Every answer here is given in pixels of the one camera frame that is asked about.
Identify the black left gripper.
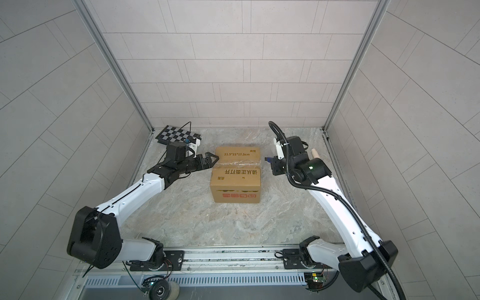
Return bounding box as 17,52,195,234
176,154,220,176

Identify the brown cardboard express box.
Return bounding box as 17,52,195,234
210,146,261,204

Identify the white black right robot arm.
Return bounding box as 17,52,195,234
267,136,398,293

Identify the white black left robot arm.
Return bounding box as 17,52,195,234
66,142,219,270

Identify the clear packing tape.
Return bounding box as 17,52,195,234
214,160,261,168

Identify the black white chessboard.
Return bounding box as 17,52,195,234
156,126,201,145

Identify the green circuit board right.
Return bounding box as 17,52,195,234
304,272,326,291

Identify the round black speaker device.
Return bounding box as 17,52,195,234
142,275,180,300

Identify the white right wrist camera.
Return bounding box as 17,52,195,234
274,137,285,160

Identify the cream plastic handle tool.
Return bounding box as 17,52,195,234
311,148,320,158

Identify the black corrugated cable conduit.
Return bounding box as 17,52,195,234
267,120,408,300

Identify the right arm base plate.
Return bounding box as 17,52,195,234
274,249,330,270

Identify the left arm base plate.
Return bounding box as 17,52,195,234
126,250,185,272

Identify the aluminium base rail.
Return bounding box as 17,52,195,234
74,245,391,300

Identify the aluminium corner post left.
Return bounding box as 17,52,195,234
72,0,155,133

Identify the aluminium corner post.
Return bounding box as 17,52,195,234
322,0,390,133
72,0,155,133

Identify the aluminium corner post right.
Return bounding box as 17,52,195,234
322,0,390,133

